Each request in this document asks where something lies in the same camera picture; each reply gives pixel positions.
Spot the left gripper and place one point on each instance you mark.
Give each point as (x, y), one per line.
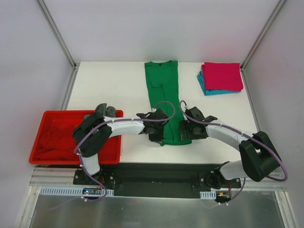
(156, 136)

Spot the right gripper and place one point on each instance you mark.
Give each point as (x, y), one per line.
(183, 131)

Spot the green t shirt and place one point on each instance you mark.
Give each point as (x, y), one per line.
(163, 85)

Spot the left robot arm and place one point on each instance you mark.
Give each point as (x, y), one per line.
(94, 131)

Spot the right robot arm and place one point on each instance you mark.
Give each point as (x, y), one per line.
(259, 157)

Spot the grey t shirt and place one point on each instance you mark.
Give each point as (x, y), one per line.
(106, 110)

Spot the folded teal t shirt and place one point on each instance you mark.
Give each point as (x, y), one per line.
(208, 92)

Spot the folded magenta t shirt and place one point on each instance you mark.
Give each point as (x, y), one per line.
(222, 76)

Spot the red t shirt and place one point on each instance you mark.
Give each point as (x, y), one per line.
(57, 143)

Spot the red plastic bin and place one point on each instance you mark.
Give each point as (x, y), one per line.
(109, 154)

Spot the right slotted cable duct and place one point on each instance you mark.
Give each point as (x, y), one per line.
(208, 195)

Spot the slotted cable duct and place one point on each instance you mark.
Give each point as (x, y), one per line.
(75, 191)
(208, 195)

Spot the left slotted cable duct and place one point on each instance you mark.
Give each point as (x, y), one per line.
(75, 191)

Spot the right aluminium frame post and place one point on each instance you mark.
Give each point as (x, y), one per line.
(269, 22)

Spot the aluminium frame post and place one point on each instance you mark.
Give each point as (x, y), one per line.
(56, 33)
(269, 22)

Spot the left aluminium frame post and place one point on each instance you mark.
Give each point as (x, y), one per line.
(56, 33)

